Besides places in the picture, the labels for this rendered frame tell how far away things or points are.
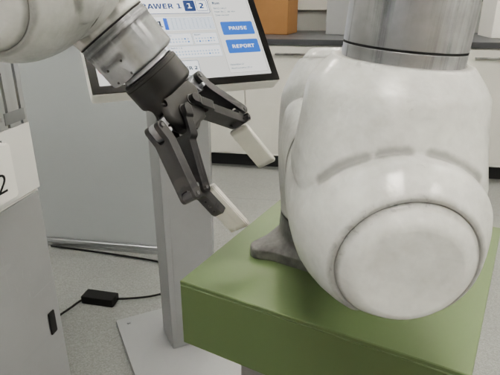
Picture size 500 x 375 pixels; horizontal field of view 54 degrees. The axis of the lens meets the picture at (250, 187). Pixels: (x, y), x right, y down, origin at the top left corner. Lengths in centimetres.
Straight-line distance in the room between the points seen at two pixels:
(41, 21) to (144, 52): 20
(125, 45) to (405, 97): 32
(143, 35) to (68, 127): 183
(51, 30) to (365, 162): 25
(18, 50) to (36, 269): 84
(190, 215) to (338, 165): 121
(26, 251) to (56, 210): 144
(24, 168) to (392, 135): 87
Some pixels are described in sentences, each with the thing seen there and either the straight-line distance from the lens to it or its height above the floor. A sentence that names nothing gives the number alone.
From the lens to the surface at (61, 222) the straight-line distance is 260.
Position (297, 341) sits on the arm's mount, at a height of 83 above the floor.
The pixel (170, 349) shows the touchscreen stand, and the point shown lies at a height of 4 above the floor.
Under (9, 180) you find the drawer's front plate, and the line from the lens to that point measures 105.
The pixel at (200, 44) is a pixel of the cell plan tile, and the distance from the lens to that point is 140.
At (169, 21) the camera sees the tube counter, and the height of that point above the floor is 112.
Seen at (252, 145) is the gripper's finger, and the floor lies 99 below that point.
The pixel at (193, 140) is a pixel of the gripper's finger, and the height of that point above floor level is 103.
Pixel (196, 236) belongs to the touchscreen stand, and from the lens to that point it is 160.
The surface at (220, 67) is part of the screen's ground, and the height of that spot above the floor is 100.
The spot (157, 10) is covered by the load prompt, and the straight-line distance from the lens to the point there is 144.
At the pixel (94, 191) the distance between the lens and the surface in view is 244.
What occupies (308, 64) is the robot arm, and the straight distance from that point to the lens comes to 59.
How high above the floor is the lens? 120
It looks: 22 degrees down
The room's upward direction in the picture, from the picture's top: straight up
